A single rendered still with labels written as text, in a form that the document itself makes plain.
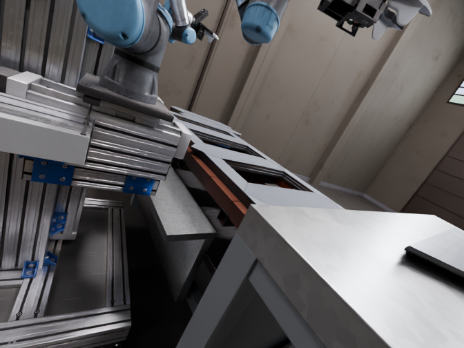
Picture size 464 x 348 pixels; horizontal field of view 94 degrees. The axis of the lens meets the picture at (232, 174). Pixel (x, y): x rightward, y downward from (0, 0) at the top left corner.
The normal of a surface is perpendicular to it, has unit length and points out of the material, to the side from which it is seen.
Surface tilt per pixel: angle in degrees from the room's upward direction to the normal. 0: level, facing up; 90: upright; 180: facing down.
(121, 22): 98
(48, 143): 90
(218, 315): 90
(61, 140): 90
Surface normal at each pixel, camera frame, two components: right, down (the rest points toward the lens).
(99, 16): -0.02, 0.45
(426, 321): 0.40, -0.86
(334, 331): -0.76, -0.13
